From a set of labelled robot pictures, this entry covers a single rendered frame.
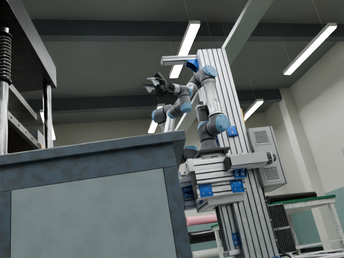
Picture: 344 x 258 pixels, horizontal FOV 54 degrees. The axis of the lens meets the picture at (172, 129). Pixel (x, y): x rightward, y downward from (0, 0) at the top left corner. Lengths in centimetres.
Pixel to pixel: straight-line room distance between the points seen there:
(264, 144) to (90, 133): 728
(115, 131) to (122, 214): 843
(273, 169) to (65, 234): 183
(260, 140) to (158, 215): 168
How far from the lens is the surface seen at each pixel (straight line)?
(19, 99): 243
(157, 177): 121
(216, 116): 239
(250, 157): 235
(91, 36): 590
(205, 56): 301
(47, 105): 275
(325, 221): 910
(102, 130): 958
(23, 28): 233
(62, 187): 125
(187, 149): 294
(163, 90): 223
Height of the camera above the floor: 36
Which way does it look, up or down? 21 degrees up
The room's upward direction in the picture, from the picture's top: 10 degrees counter-clockwise
